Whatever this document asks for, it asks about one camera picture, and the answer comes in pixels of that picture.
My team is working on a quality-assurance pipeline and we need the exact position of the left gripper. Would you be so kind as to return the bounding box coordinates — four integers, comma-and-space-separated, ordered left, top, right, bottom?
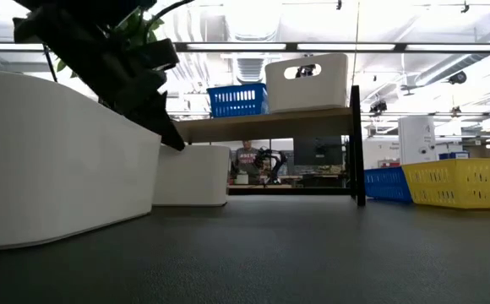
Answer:
12, 3, 186, 152

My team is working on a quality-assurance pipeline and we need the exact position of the blue plastic basket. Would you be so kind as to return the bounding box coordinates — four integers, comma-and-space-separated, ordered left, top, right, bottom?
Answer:
363, 166, 414, 204
206, 83, 270, 118

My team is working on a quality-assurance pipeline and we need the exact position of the yellow plastic basket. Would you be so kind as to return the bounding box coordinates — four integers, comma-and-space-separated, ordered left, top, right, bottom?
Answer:
400, 158, 490, 210

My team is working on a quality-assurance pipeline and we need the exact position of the green plant black pot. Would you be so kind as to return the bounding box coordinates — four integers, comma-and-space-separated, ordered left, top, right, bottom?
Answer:
41, 3, 166, 84

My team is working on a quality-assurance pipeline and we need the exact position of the person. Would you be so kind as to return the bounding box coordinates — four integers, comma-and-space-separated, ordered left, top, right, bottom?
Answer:
231, 141, 263, 186

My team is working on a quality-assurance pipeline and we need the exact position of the black monitor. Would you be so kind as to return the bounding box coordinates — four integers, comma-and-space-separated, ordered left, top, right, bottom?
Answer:
293, 135, 346, 166

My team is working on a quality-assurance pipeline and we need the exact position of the white sign pillar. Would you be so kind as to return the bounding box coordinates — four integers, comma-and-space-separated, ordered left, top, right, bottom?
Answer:
398, 114, 437, 166

